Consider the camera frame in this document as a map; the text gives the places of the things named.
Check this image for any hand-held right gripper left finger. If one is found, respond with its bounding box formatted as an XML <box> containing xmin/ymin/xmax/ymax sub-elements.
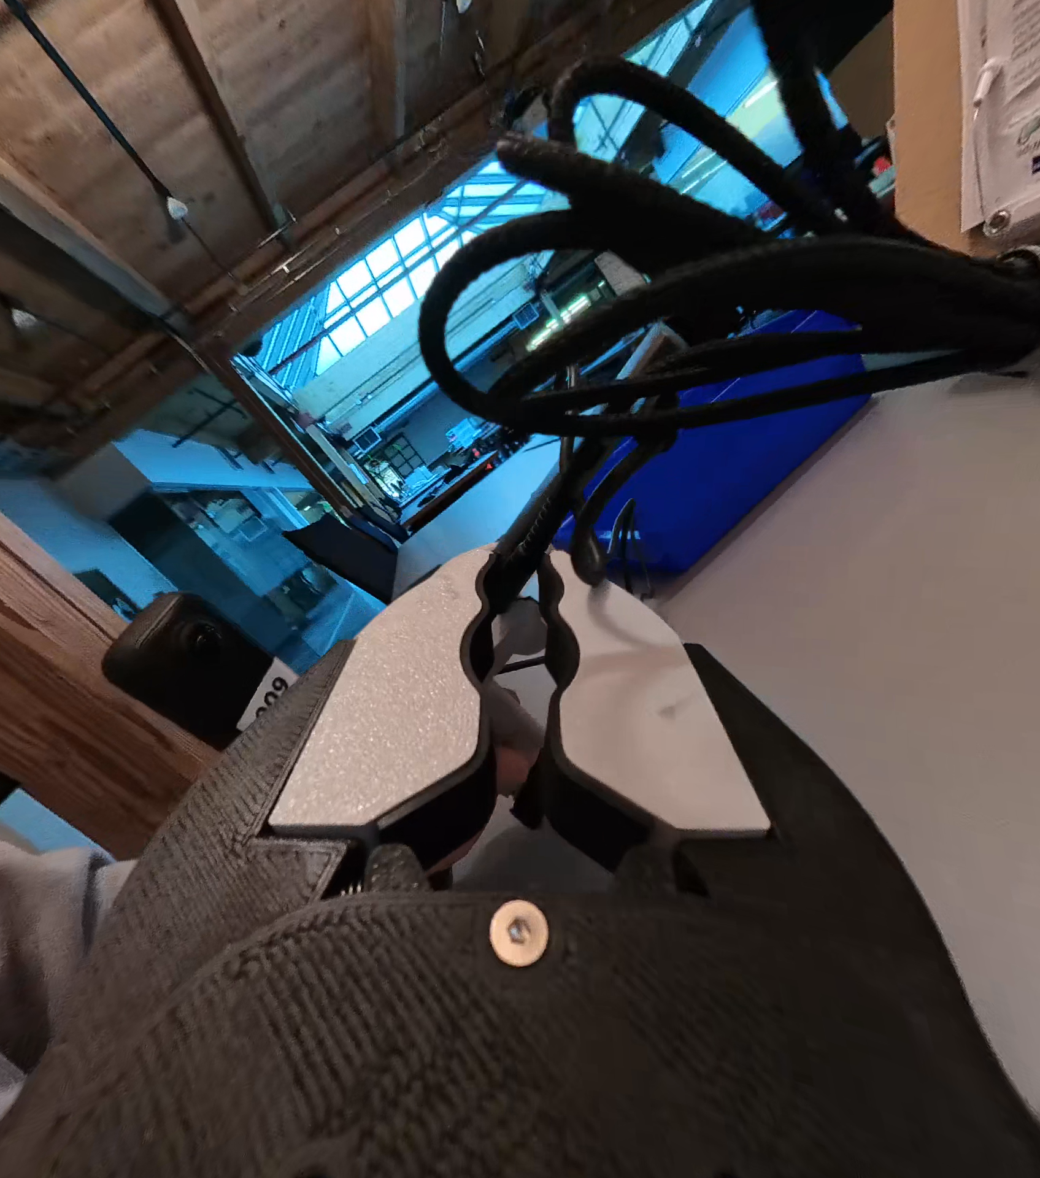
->
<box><xmin>266</xmin><ymin>542</ymin><xmax>498</xmax><ymax>871</ymax></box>

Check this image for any black cable bundle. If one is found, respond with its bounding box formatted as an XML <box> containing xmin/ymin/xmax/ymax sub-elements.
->
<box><xmin>418</xmin><ymin>0</ymin><xmax>1040</xmax><ymax>613</ymax></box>

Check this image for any grey desk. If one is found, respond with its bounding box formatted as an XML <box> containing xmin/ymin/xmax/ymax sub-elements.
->
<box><xmin>391</xmin><ymin>349</ymin><xmax>1040</xmax><ymax>1178</ymax></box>

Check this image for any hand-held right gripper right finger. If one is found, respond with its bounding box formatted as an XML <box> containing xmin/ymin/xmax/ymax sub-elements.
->
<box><xmin>534</xmin><ymin>549</ymin><xmax>774</xmax><ymax>871</ymax></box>

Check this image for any blue plastic bin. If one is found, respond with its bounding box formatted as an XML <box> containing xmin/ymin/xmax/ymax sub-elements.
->
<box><xmin>552</xmin><ymin>308</ymin><xmax>872</xmax><ymax>579</ymax></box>

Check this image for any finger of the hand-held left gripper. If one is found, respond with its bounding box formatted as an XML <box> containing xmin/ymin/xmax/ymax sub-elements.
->
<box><xmin>491</xmin><ymin>597</ymin><xmax>547</xmax><ymax>677</ymax></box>

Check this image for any person's left hand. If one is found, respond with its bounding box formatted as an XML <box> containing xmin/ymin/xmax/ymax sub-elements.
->
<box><xmin>494</xmin><ymin>694</ymin><xmax>545</xmax><ymax>795</ymax></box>

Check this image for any wooden document stand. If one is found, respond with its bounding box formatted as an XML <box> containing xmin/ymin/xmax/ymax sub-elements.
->
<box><xmin>892</xmin><ymin>0</ymin><xmax>1040</xmax><ymax>261</ymax></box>

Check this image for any wooden pillar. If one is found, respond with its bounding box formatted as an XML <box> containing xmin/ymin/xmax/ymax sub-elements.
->
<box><xmin>0</xmin><ymin>450</ymin><xmax>220</xmax><ymax>859</ymax></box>

